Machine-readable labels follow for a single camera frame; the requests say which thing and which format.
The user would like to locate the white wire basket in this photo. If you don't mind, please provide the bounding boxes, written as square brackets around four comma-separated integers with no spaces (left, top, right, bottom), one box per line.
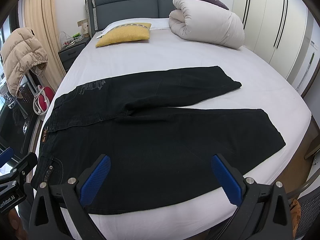
[59,31,84,48]

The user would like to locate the small wooden box decoration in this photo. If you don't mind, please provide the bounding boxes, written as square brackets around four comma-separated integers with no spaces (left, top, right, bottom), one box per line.
[77,19,90,38]

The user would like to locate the white wardrobe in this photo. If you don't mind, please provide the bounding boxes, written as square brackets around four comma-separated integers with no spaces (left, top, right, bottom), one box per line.
[232,0,319,95]

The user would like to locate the beige puffer jacket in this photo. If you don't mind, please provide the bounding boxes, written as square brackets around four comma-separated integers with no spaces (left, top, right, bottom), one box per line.
[1,28,48,98]

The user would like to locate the yellow cushion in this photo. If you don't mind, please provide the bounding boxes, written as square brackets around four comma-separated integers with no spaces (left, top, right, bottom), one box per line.
[95,25,150,48]

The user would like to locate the black mesh chair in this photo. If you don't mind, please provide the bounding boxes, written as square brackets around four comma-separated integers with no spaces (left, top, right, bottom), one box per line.
[287,170,319,239]

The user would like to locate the dark grey upholstered headboard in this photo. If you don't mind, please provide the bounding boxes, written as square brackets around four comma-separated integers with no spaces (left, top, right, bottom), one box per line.
[85,0,174,37]

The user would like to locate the dark grey nightstand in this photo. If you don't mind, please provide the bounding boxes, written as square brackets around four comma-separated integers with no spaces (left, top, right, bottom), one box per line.
[58,37,90,72]

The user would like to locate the black denim pants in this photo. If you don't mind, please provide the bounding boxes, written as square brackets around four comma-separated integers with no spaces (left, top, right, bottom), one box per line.
[31,66,285,215]

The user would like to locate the red white garment steamer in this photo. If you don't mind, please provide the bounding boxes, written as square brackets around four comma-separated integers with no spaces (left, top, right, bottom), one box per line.
[33,85,54,116]

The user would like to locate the beige curtain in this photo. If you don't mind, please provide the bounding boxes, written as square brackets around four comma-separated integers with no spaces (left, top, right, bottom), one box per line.
[23,0,66,91]

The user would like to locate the bed with white sheet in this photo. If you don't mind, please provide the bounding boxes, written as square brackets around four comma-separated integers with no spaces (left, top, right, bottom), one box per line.
[31,28,311,239]

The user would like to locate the rolled white duvet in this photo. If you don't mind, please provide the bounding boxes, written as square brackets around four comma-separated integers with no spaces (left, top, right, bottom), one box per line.
[169,0,245,49]

